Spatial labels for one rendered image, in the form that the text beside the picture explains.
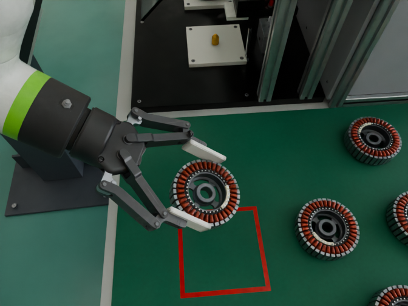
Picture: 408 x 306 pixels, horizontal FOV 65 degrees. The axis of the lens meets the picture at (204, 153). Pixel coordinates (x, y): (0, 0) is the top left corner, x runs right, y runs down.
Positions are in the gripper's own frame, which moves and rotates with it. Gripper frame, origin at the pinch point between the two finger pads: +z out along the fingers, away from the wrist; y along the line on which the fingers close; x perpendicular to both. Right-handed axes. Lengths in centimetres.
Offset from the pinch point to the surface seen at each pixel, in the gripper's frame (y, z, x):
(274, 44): -31.4, 4.1, 6.6
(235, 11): -48.2, -1.5, -3.4
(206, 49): -45.2, -1.8, -15.4
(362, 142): -23.5, 31.5, 5.3
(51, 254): 2, -8, -111
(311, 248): 1.8, 23.5, 0.0
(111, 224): 4.6, -7.1, -22.4
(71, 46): -119, -48, -135
